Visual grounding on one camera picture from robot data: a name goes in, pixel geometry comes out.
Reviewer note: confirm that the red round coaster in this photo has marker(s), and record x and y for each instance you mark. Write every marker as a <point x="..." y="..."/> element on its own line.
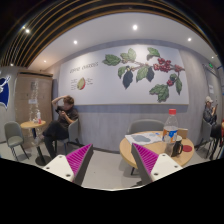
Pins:
<point x="187" y="148"/>

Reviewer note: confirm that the black mug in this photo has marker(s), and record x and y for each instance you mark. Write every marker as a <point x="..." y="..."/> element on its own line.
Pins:
<point x="174" y="149"/>

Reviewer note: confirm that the small round table left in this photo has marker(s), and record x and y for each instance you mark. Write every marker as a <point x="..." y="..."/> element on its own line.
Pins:
<point x="41" y="159"/>

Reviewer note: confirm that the small bottle on left table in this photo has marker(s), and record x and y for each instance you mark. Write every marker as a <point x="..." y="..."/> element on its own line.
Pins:
<point x="39" y="116"/>

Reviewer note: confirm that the grey chair under person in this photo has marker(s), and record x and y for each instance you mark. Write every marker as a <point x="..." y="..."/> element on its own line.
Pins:
<point x="72" y="135"/>

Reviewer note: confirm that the seated person in black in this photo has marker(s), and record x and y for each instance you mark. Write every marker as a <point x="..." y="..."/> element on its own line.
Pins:
<point x="58" y="129"/>

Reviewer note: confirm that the grey-green chair left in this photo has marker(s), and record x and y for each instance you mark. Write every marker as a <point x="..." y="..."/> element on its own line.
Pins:
<point x="14" y="136"/>

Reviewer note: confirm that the clear plastic bottle red cap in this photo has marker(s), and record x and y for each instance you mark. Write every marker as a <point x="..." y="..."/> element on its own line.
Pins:
<point x="170" y="128"/>

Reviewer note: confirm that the coffee cherries wall poster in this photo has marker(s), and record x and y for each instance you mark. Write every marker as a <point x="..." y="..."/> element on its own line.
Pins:
<point x="132" y="74"/>

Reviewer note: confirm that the seated person with cap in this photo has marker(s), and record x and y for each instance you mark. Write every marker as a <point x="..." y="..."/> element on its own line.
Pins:
<point x="209" y="114"/>

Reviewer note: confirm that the paper magazine on table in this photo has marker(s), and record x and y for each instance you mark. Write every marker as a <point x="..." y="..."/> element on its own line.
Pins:
<point x="143" y="138"/>

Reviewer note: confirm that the grey chair behind table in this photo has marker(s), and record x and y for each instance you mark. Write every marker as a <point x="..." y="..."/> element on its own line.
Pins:
<point x="143" y="125"/>

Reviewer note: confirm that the brown cardboard box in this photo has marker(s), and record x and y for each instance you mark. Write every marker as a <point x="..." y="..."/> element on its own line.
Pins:
<point x="182" y="132"/>

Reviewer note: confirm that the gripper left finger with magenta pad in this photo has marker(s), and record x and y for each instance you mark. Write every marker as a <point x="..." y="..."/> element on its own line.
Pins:
<point x="73" y="166"/>

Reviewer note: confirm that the blue wall graphic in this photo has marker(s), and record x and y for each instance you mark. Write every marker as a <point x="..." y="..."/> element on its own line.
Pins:
<point x="4" y="91"/>

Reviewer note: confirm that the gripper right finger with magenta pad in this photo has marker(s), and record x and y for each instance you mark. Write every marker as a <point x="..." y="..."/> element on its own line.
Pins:
<point x="152" y="166"/>

